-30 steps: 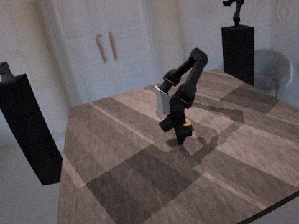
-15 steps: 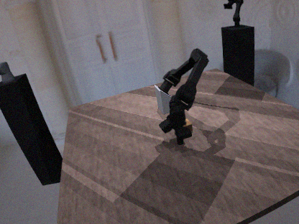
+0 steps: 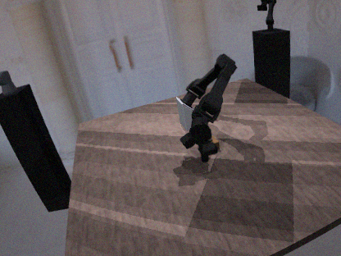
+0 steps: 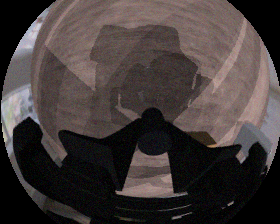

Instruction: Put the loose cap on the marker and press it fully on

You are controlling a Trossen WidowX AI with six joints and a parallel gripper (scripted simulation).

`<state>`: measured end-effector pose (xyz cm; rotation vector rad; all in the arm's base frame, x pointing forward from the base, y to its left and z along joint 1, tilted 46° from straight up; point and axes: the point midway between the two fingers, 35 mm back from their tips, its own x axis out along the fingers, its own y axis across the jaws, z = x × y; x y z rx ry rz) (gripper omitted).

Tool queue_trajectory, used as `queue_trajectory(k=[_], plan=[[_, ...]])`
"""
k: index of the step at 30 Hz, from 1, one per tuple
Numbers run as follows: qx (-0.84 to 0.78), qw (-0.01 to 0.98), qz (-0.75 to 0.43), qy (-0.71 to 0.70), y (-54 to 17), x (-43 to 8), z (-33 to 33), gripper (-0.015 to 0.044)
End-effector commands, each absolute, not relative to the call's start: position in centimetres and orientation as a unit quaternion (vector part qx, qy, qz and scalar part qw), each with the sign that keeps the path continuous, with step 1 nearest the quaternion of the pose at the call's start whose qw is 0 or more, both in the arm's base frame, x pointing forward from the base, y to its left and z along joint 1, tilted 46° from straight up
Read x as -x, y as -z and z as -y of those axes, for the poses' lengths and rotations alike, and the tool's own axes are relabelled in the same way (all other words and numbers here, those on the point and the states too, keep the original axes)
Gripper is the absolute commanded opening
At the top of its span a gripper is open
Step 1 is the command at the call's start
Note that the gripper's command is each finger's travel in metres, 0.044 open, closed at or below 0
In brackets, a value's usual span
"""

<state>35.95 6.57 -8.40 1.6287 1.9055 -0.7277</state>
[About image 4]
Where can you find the brown wooden block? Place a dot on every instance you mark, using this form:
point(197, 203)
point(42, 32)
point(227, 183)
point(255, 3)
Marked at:
point(203, 137)

